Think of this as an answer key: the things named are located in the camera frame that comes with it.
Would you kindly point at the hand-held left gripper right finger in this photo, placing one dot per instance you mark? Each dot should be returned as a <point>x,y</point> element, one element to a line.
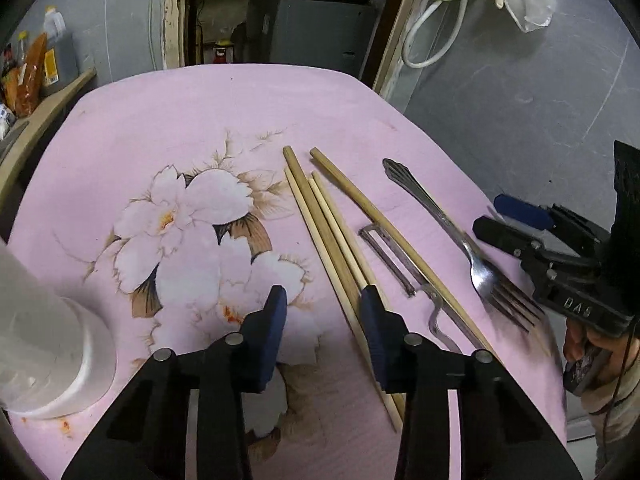
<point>374,340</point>

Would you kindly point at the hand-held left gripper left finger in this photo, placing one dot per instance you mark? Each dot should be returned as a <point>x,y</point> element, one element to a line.
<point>272,332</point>

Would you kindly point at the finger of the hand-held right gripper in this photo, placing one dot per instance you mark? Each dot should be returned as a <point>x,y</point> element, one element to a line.
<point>522,211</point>
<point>502,234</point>

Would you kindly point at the silver metal fork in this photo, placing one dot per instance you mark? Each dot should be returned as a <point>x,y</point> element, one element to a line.
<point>481,272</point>

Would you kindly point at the metal vegetable peeler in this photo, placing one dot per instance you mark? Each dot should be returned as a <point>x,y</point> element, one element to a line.
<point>389,260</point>

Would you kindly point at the white plastic utensil holder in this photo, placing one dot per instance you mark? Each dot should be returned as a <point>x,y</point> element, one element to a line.
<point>65,350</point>

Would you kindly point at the person's right hand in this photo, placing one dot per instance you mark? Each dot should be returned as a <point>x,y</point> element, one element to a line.
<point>619,375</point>

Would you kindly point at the pink floral tablecloth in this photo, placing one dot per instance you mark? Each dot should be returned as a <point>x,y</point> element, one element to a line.
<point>175,125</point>

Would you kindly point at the grey cabinet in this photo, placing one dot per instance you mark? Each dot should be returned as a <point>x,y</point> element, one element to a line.
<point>310,30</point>

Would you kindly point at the small red white box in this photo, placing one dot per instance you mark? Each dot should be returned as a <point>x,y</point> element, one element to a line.
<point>222,52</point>

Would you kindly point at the wooden side counter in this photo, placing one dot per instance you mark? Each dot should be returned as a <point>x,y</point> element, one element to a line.
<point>45,110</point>

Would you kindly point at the blue white packet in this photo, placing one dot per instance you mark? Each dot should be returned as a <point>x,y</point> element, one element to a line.
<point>5,120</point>

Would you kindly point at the large dark sauce jug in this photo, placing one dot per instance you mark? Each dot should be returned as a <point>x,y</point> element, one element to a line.
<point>62,55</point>

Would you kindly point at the orange snack packet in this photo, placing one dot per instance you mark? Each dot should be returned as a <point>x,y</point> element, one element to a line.
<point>30,80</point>

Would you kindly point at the dark sauce bottle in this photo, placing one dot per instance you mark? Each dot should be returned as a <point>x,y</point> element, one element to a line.
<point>22,47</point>
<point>7,62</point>

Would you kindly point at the worn wooden door frame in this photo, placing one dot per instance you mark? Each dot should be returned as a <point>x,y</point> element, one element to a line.
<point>177,15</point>

